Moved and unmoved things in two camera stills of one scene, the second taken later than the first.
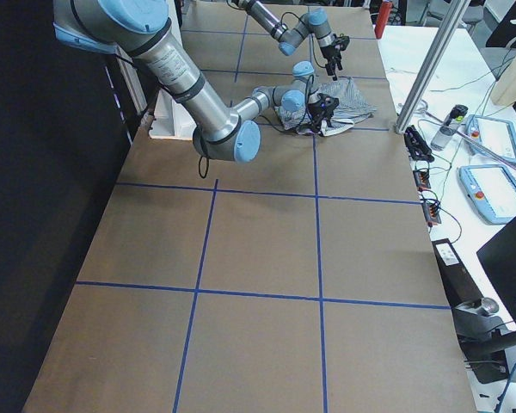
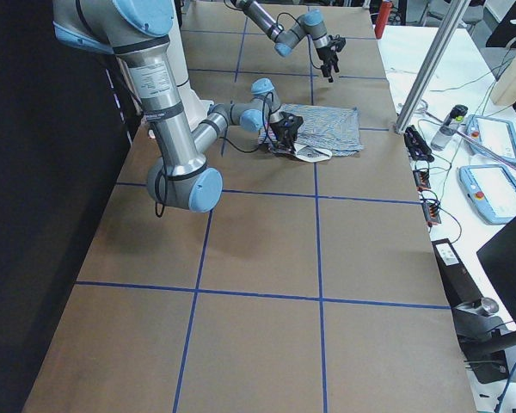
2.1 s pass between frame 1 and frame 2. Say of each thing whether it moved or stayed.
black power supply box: stayed
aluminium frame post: stayed
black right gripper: moved
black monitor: stayed
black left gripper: stayed
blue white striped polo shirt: moved
